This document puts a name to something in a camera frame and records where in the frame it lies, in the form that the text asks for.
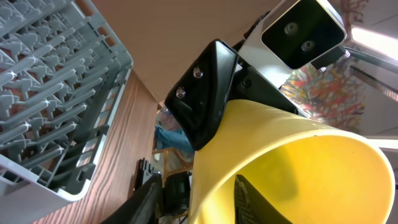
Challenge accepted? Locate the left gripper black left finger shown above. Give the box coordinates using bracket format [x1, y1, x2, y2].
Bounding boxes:
[101, 175, 162, 224]

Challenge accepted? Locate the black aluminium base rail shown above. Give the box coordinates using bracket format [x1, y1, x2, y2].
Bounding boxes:
[135, 159, 191, 217]

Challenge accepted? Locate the person in blue clothes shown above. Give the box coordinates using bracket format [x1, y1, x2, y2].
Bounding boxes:
[154, 105, 195, 154]

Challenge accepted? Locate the wooden chair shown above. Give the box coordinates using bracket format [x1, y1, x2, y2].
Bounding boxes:
[150, 147, 193, 181]

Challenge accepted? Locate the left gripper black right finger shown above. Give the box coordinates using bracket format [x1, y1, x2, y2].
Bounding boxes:
[234, 174, 292, 224]

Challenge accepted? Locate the grey plastic dishwasher rack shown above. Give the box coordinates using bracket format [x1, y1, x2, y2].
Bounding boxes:
[1, 0, 133, 223]

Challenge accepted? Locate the colourful wall painting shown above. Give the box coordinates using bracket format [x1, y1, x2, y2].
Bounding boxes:
[279, 0, 371, 131]

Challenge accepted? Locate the yellow plastic cup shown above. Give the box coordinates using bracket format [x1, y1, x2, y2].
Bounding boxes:
[188, 100, 395, 223]

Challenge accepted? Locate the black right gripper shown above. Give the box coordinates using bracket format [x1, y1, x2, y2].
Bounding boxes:
[164, 11, 308, 152]

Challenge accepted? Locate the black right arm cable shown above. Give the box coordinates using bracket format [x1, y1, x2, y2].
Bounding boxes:
[343, 46, 398, 75]

